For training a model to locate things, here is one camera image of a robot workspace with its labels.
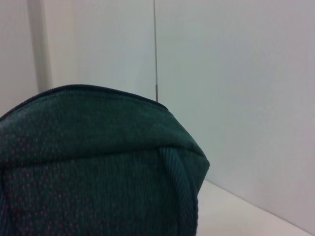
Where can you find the dark teal insulated lunch bag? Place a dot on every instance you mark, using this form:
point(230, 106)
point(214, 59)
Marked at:
point(98, 172)

